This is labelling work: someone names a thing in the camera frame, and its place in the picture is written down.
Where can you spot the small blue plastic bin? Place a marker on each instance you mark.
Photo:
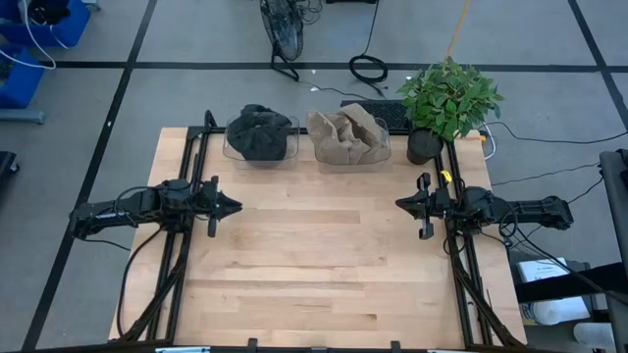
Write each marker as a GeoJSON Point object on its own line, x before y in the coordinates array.
{"type": "Point", "coordinates": [22, 83]}

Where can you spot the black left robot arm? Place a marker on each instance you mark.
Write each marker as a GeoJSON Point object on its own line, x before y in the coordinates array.
{"type": "Point", "coordinates": [108, 213]}

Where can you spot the orange connector plug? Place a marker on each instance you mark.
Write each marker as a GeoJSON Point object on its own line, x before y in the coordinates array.
{"type": "Point", "coordinates": [483, 137]}

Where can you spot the black item in bin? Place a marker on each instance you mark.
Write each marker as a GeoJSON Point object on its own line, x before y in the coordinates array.
{"type": "Point", "coordinates": [49, 10]}

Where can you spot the large blue plastic bin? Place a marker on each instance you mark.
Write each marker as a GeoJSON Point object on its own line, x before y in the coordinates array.
{"type": "Point", "coordinates": [73, 29]}

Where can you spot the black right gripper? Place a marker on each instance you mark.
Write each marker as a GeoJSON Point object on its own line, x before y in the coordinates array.
{"type": "Point", "coordinates": [436, 206]}

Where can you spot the black plant pot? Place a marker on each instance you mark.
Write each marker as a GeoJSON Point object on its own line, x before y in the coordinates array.
{"type": "Point", "coordinates": [424, 146]}

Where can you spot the green leafy plant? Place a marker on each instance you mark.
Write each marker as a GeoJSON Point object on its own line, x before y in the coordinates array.
{"type": "Point", "coordinates": [449, 98]}

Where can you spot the clear plastic bin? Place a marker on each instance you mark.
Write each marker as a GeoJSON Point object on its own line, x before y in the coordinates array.
{"type": "Point", "coordinates": [353, 168]}
{"type": "Point", "coordinates": [260, 166]}

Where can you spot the silver table bracket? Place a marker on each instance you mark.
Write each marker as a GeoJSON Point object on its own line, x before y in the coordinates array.
{"type": "Point", "coordinates": [181, 349]}

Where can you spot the yellow tag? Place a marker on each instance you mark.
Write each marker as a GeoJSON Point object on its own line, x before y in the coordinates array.
{"type": "Point", "coordinates": [445, 175]}

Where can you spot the black floor fan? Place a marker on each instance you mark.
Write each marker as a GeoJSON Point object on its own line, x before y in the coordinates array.
{"type": "Point", "coordinates": [284, 29]}

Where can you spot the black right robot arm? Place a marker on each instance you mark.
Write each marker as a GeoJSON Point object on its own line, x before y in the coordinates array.
{"type": "Point", "coordinates": [535, 213]}

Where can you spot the black floor mat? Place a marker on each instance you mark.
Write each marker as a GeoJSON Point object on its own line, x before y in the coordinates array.
{"type": "Point", "coordinates": [395, 113]}

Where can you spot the white booklet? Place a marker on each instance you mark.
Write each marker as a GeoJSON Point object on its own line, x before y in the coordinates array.
{"type": "Point", "coordinates": [542, 269]}

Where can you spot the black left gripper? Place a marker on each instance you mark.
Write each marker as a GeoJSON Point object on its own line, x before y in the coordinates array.
{"type": "Point", "coordinates": [211, 206]}

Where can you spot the grey metal base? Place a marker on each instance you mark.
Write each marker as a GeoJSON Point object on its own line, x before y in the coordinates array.
{"type": "Point", "coordinates": [19, 116]}

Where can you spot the black bar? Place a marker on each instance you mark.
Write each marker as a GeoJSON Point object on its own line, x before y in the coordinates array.
{"type": "Point", "coordinates": [564, 287]}

